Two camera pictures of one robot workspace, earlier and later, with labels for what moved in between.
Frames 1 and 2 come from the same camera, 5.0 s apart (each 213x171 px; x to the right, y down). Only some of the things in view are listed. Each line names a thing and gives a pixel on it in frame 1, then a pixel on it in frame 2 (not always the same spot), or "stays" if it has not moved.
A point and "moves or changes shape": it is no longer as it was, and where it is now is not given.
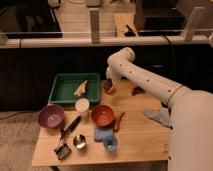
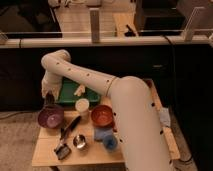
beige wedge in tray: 80,90 stays
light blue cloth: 162,116 stays
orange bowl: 102,115 stays
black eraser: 107,83 moves or changes shape
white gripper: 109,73 → 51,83
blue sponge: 101,132 stays
